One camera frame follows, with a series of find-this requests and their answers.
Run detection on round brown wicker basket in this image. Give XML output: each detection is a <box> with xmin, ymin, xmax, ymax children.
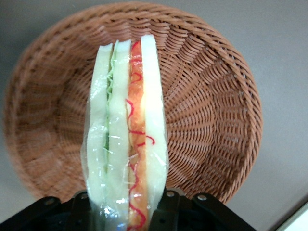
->
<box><xmin>3</xmin><ymin>1</ymin><xmax>263</xmax><ymax>205</ymax></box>

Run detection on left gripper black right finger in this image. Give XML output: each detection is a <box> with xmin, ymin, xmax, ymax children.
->
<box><xmin>150</xmin><ymin>187</ymin><xmax>187</xmax><ymax>231</ymax></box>

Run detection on triangle sandwich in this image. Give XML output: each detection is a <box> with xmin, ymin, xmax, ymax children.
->
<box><xmin>81</xmin><ymin>34</ymin><xmax>169</xmax><ymax>231</ymax></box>

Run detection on beige rectangular serving tray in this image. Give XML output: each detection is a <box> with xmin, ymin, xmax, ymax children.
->
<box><xmin>274</xmin><ymin>201</ymin><xmax>308</xmax><ymax>231</ymax></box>

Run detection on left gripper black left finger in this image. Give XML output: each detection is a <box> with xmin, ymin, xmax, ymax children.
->
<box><xmin>68</xmin><ymin>190</ymin><xmax>94</xmax><ymax>231</ymax></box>

